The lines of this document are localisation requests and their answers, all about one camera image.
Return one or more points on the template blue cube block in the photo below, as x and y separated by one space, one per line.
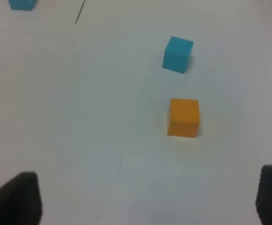
23 5

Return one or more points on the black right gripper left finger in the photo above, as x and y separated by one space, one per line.
20 200

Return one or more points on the orange cube block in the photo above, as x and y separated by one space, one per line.
183 118

